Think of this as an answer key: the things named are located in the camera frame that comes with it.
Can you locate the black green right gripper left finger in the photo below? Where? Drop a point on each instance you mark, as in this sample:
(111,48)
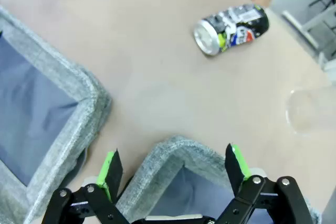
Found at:
(110,171)

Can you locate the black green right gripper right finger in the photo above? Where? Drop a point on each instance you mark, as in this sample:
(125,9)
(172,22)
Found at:
(236,171)

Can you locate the crushed black soda can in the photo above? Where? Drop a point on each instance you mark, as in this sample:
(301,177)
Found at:
(236,27)

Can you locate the grey fabric basket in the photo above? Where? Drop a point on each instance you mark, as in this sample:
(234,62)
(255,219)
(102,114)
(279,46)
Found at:
(162,161)
(86,90)

